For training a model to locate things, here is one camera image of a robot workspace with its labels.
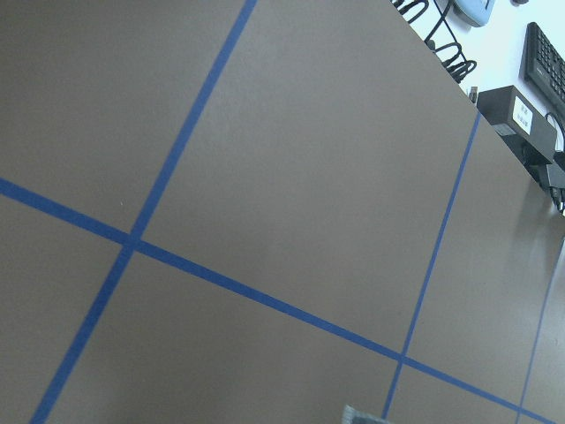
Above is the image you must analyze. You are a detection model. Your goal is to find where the black keyboard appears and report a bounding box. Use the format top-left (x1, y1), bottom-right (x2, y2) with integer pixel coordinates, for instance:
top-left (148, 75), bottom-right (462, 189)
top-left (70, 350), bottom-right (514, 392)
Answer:
top-left (524, 22), bottom-right (564, 115)

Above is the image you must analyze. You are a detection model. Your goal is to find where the black power supply box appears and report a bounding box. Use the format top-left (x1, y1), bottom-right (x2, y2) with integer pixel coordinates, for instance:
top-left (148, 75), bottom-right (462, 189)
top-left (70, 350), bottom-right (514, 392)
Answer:
top-left (477, 86), bottom-right (557, 165)

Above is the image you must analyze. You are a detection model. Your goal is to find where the grey blue microfibre towel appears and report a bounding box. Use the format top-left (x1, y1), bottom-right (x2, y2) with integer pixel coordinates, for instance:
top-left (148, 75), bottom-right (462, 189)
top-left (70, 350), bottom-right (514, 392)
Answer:
top-left (341, 405), bottom-right (389, 424)

